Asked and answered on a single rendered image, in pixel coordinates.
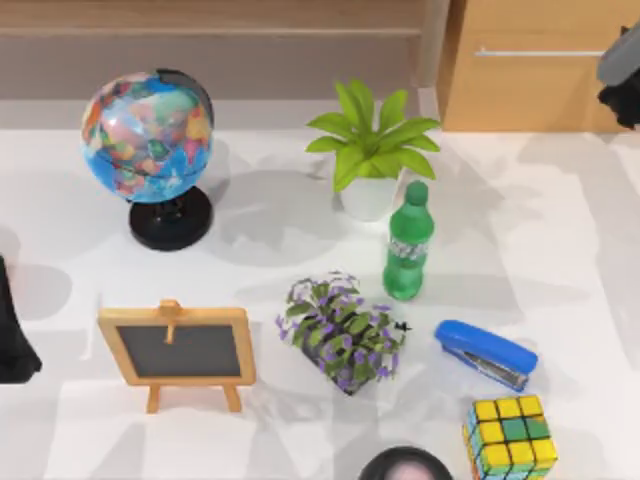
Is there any pale grey rounded box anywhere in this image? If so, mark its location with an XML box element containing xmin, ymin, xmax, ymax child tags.
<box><xmin>597</xmin><ymin>34</ymin><xmax>640</xmax><ymax>87</ymax></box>

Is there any wooden cupboard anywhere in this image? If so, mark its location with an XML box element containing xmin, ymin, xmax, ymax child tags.
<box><xmin>438</xmin><ymin>0</ymin><xmax>640</xmax><ymax>134</ymax></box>

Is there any green plant in white pot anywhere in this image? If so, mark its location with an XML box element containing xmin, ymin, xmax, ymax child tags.
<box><xmin>304</xmin><ymin>78</ymin><xmax>443</xmax><ymax>223</ymax></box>

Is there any green bottle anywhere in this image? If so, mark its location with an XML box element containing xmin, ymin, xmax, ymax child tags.
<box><xmin>382</xmin><ymin>180</ymin><xmax>434</xmax><ymax>303</ymax></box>

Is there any blue stapler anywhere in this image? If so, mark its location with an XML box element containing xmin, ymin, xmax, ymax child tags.
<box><xmin>433</xmin><ymin>319</ymin><xmax>540</xmax><ymax>394</ymax></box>

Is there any colourful puzzle cube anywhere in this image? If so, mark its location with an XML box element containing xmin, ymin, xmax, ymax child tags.
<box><xmin>462</xmin><ymin>394</ymin><xmax>560</xmax><ymax>480</ymax></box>

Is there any purple flower plant dark pot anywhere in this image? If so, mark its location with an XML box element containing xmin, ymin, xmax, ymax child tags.
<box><xmin>275</xmin><ymin>270</ymin><xmax>414</xmax><ymax>397</ymax></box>

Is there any wooden open shelf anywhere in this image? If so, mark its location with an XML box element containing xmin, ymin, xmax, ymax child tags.
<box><xmin>0</xmin><ymin>0</ymin><xmax>452</xmax><ymax>103</ymax></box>

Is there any black round cup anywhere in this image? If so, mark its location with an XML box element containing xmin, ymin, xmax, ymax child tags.
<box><xmin>356</xmin><ymin>446</ymin><xmax>454</xmax><ymax>480</ymax></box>

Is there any world globe on black stand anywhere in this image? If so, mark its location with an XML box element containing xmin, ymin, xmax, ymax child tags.
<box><xmin>80</xmin><ymin>68</ymin><xmax>217</xmax><ymax>252</ymax></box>

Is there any wooden framed blackboard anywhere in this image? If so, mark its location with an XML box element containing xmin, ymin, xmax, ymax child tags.
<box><xmin>96</xmin><ymin>298</ymin><xmax>257</xmax><ymax>415</ymax></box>

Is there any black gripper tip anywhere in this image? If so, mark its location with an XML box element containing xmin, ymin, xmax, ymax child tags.
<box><xmin>0</xmin><ymin>254</ymin><xmax>44</xmax><ymax>386</ymax></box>

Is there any long metal handle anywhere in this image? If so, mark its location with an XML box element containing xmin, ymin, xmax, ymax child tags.
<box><xmin>474</xmin><ymin>47</ymin><xmax>609</xmax><ymax>58</ymax></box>

